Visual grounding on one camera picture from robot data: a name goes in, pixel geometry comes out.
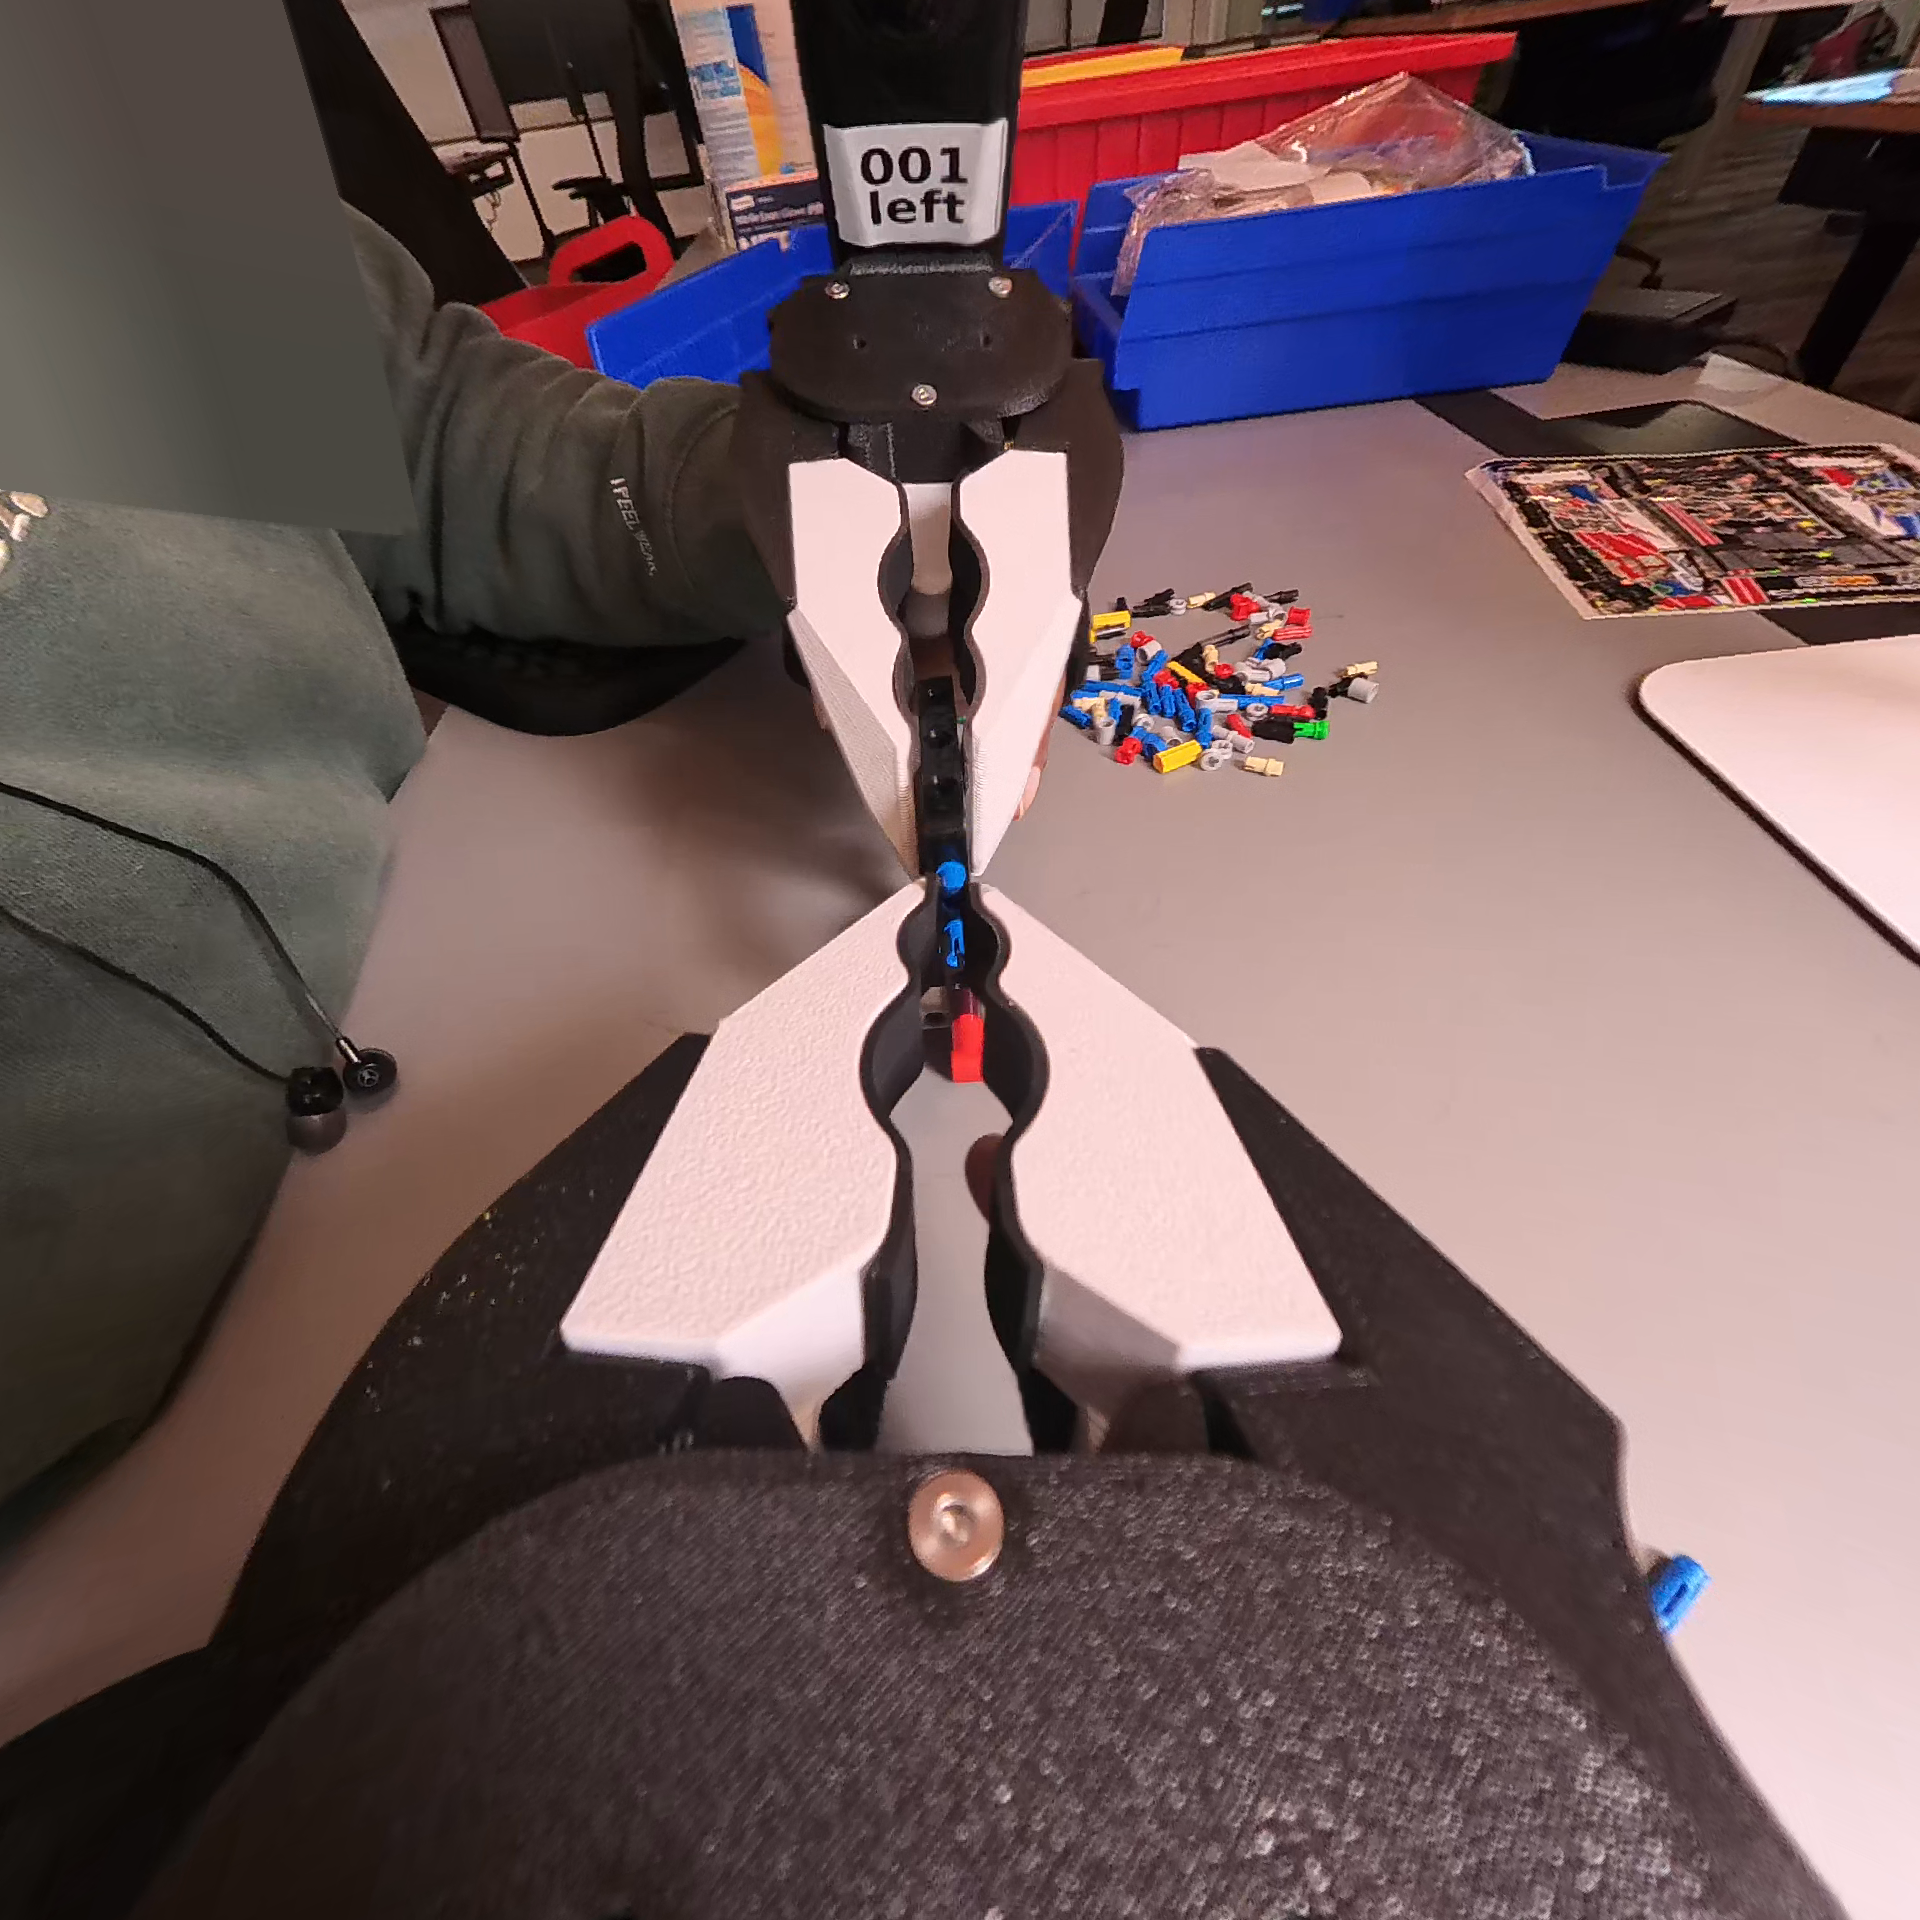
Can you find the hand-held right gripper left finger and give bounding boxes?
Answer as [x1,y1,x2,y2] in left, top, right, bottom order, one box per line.
[561,881,926,1450]

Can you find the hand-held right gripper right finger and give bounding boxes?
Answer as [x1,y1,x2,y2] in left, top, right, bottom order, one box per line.
[972,881,1345,1450]

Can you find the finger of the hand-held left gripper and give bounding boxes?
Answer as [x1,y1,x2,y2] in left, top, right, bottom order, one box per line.
[949,450,1090,879]
[785,457,937,879]

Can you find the black lego frame assembly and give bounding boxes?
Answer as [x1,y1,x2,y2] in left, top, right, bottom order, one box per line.
[910,677,996,1086]

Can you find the person's left forearm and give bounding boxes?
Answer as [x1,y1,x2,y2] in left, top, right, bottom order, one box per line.
[347,208,790,648]

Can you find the pile of small lego pieces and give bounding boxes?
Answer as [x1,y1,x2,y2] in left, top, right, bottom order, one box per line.
[1055,581,1385,781]

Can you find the lego instruction booklet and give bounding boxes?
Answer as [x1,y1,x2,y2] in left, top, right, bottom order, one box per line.
[1469,443,1920,620]

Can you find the blue plastic bin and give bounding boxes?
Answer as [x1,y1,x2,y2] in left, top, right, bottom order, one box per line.
[584,203,1082,390]
[1072,135,1669,431]

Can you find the white printed carton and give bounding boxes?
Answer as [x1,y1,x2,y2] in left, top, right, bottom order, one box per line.
[666,0,827,251]

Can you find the black knit cloth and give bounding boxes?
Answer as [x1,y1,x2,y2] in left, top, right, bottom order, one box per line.
[394,620,752,734]
[0,1639,227,1920]

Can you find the red plastic bin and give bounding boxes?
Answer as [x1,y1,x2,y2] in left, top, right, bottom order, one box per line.
[1012,28,1521,212]

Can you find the clear bags of parts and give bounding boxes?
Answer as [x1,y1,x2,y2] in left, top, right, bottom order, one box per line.
[1113,73,1534,294]

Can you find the black chair back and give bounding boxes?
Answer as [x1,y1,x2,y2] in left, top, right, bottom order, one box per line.
[282,0,520,309]

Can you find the black flat device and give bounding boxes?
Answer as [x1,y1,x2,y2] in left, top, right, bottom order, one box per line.
[1567,283,1744,374]

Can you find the wooden standing desk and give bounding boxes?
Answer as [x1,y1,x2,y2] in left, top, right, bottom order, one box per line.
[1740,80,1920,392]

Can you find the red handle object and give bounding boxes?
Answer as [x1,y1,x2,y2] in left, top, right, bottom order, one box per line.
[479,212,677,369]

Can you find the black wired earphones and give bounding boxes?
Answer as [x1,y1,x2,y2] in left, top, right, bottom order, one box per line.
[0,781,400,1159]

